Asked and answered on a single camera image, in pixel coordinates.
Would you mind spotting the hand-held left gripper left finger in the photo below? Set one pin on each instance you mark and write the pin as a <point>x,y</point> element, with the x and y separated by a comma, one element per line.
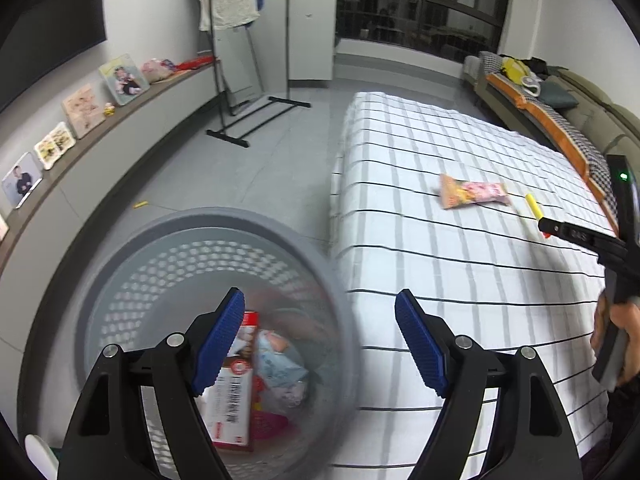
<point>220,340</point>

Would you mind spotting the white cabinet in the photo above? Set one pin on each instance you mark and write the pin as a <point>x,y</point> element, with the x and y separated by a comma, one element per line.
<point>312,25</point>

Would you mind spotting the pink plastic mesh basket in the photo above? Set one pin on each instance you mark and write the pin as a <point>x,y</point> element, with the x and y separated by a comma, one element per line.
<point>267,422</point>

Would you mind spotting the pink plush toy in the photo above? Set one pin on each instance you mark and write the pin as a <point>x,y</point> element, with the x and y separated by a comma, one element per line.
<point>157,69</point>

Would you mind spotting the pale picture tile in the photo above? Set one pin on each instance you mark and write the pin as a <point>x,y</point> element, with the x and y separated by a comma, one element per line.
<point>84,110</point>

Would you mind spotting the baby photo frame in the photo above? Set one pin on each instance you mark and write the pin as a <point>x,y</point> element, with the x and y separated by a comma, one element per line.
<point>125,80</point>

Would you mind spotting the white leaning panel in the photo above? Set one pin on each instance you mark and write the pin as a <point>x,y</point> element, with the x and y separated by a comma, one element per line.
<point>235,65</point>

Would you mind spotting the olive green sofa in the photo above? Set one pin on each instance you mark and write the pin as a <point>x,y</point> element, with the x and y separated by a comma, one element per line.
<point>600,105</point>

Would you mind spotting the grey cushion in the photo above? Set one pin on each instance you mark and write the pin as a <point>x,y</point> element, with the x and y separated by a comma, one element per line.
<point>557,95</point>

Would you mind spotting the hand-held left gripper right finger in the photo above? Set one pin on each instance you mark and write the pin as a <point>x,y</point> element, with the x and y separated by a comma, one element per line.
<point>420,345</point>

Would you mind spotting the person's right hand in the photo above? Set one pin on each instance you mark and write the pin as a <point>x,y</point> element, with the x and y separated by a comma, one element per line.
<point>629,317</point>

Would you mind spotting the yellow plush toy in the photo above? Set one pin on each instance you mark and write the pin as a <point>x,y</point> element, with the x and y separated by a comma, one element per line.
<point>515,70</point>

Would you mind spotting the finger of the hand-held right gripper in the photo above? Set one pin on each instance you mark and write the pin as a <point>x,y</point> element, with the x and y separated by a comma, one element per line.
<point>580,237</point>

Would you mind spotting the white checked bed sheet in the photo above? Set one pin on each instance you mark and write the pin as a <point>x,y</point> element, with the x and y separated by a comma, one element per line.
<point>450,270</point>

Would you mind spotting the red decoration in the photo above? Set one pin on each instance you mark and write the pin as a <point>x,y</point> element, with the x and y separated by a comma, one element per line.
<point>192,63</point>

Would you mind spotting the black clothes rack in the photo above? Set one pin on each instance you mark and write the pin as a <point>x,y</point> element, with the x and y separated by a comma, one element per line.
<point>227,137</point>

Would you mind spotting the small yellow stick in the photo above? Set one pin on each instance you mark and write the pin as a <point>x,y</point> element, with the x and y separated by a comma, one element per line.
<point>532,206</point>

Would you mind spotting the orange and pink snack packet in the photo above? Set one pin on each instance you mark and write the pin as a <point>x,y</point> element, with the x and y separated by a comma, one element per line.
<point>475,192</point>

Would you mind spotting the houndstooth pillow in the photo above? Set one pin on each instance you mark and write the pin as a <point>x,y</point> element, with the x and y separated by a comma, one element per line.
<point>482,67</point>

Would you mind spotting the grey perforated laundry basket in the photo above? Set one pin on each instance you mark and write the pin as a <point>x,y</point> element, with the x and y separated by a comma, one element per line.
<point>150,270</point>

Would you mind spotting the yellow cartoon picture frame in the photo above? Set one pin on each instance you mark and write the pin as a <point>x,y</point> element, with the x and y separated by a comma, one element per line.
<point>55,145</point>

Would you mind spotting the portrait photo frame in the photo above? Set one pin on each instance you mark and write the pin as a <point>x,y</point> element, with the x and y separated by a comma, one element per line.
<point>21,180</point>

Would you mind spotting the black bag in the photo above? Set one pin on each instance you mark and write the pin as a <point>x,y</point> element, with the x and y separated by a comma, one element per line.
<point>536,66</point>

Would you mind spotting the small yellow scrap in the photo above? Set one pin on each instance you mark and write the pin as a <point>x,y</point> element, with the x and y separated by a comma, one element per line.
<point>140,205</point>

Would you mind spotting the black wall television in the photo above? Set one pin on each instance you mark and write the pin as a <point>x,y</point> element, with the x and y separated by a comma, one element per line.
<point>60,10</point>

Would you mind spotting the orange-edged houndstooth mat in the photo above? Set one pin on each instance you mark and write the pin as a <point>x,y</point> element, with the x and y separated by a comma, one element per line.
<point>560,120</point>

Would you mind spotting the small yellow figurine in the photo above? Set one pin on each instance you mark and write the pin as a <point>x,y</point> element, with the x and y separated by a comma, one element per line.
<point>109,109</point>

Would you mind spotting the white and blue plastic packet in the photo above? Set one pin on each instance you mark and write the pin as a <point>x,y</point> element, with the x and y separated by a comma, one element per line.
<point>275,365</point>

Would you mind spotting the grey wall ledge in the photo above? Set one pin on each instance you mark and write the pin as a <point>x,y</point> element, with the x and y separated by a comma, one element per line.
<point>100,135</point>

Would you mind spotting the red and white toothpaste box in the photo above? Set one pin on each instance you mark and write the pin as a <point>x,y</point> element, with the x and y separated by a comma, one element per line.
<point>235,410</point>

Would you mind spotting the dark window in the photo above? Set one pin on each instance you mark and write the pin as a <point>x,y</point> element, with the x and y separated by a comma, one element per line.
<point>425,10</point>

